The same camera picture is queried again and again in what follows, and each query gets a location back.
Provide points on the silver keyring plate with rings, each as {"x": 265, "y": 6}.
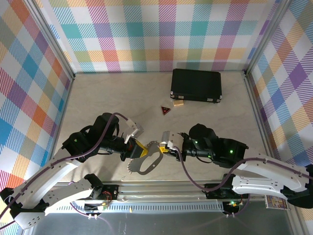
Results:
{"x": 153, "y": 148}

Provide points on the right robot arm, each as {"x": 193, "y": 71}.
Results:
{"x": 264, "y": 176}

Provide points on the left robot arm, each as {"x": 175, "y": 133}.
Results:
{"x": 49, "y": 176}

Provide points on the red and black triangle badge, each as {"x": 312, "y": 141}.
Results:
{"x": 165, "y": 109}

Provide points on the small wooden block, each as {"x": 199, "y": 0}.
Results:
{"x": 178, "y": 103}

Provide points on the black hard case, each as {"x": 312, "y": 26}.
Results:
{"x": 195, "y": 84}

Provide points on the small black controller board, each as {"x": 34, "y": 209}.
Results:
{"x": 231, "y": 206}
{"x": 94, "y": 207}

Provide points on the colourful picture card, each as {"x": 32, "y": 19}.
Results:
{"x": 274, "y": 202}

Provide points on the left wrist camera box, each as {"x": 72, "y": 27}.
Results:
{"x": 134, "y": 129}

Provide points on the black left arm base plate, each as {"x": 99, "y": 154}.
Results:
{"x": 115, "y": 188}

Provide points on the aluminium frame rail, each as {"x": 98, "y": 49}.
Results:
{"x": 159, "y": 193}

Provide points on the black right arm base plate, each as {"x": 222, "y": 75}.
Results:
{"x": 212, "y": 192}

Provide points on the aluminium side rail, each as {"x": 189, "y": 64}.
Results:
{"x": 254, "y": 98}

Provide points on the aluminium corner post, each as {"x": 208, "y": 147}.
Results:
{"x": 52, "y": 40}
{"x": 266, "y": 36}

